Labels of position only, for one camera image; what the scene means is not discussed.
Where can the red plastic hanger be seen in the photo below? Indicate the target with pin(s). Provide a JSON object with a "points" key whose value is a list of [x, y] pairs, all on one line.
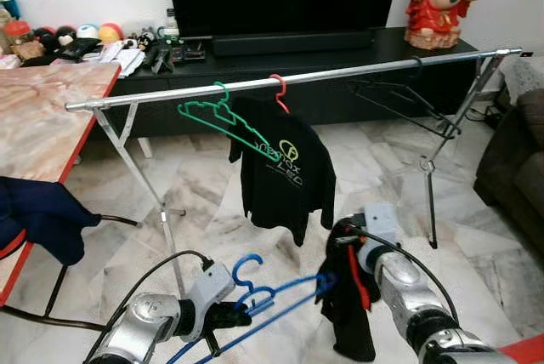
{"points": [[281, 96]]}

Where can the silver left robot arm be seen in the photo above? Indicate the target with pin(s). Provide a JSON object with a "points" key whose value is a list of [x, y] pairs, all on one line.
{"points": [[144, 321]]}

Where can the white ball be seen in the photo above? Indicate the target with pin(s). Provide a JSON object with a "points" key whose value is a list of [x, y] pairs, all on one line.
{"points": [[87, 31]]}

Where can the marble pattern folding table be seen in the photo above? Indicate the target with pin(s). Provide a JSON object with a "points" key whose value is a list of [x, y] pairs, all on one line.
{"points": [[42, 117]]}

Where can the black plush toy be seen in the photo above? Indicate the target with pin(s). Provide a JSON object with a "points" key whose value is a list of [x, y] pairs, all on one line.
{"points": [[51, 38]]}

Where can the small bottle green label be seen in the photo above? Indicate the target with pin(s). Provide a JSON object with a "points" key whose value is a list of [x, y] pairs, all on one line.
{"points": [[170, 28]]}

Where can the orange yellow ball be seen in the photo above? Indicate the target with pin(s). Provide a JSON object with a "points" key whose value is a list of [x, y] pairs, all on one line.
{"points": [[110, 32]]}

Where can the black garment with red trim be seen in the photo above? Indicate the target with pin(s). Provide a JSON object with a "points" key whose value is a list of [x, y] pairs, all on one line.
{"points": [[348, 330]]}

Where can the black pouch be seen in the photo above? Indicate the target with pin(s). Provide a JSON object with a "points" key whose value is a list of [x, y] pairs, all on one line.
{"points": [[81, 48]]}

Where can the dark grey sofa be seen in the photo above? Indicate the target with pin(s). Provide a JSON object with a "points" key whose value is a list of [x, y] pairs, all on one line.
{"points": [[510, 177]]}

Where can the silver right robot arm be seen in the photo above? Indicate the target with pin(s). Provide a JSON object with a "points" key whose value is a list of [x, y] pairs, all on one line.
{"points": [[399, 283]]}

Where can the jar with red lid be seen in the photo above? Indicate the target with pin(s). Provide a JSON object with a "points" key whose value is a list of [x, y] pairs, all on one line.
{"points": [[17, 28]]}

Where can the blue plastic hanger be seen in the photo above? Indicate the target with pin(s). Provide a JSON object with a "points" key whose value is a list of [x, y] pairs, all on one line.
{"points": [[235, 270]]}

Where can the red plastic object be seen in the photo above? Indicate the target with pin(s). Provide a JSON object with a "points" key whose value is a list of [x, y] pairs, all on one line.
{"points": [[523, 351]]}

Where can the light grey cloth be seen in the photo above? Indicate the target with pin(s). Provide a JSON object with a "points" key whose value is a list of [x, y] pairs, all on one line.
{"points": [[523, 79]]}

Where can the navy garment with red stripe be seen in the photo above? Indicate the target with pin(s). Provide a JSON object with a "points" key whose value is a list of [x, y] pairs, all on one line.
{"points": [[42, 219]]}

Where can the black T-shirt green logo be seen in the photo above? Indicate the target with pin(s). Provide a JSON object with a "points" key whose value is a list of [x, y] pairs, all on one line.
{"points": [[280, 185]]}

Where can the black remote control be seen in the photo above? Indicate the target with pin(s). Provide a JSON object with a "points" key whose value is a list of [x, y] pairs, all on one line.
{"points": [[189, 52], [160, 59]]}

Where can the black plastic hanger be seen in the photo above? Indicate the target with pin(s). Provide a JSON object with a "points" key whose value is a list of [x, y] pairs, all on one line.
{"points": [[446, 128]]}

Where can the laughing Buddha statue red robe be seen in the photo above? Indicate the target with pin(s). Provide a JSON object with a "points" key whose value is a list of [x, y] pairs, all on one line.
{"points": [[433, 15]]}

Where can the green plastic hanger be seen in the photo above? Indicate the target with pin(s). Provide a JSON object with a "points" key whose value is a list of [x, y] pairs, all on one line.
{"points": [[208, 111]]}

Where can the white paper stack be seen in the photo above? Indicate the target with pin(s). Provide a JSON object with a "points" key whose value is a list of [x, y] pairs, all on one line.
{"points": [[123, 59]]}

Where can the black TV console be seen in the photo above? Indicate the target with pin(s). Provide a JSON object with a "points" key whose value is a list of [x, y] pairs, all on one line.
{"points": [[323, 113]]}

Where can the silver metal clothes rack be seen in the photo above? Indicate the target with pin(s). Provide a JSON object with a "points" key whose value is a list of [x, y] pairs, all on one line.
{"points": [[340, 73]]}

